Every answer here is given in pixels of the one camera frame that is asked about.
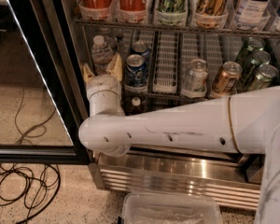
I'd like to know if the black floor cable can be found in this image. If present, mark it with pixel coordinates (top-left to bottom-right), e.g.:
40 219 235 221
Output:
0 87 62 224

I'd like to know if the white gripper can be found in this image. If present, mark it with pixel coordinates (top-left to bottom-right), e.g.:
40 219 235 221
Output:
81 53 123 101

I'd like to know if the glass fridge door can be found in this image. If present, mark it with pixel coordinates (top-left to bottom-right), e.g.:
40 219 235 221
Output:
0 0 90 165

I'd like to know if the brown drink bottle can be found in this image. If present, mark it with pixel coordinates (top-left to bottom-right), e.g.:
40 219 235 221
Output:
129 97 144 115

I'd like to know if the clear rear water bottle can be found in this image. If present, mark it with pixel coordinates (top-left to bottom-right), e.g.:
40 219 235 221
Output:
100 28 118 52

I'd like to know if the white silver can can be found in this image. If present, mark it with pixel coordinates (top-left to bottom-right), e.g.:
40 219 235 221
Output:
185 59 208 93

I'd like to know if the blue soda can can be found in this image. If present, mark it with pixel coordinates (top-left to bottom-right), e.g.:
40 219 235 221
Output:
125 54 146 87
131 40 150 64

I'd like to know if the clear front water bottle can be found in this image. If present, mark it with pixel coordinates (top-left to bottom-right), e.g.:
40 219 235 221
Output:
91 35 113 75

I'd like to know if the stainless steel fridge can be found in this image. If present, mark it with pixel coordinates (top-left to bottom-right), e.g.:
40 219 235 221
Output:
24 0 280 217

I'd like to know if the blue front soda can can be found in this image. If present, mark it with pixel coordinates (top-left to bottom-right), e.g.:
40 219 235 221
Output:
125 54 146 87

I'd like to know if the clear plastic bin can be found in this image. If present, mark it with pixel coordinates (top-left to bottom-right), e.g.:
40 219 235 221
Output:
120 192 223 224

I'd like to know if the gold tall can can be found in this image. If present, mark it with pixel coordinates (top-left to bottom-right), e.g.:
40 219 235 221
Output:
194 0 228 29

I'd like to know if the green middle can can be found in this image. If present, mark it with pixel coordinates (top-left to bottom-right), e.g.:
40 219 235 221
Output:
241 50 271 84

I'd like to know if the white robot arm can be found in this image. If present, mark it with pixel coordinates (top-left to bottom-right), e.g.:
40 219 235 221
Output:
78 75 280 224

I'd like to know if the green rear can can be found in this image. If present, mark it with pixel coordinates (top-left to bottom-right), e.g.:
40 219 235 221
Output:
235 37 265 65

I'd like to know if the blue rear soda can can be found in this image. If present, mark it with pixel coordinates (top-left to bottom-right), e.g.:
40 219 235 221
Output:
131 40 150 64

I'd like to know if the white labelled bottle top shelf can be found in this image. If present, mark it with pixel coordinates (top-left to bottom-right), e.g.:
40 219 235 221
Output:
234 0 270 31

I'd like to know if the empty white shelf tray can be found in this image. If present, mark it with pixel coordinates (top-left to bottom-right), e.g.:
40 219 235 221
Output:
153 32 178 94

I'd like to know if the clear water bottle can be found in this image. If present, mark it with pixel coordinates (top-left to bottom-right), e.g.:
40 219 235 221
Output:
91 35 113 75
100 28 118 52

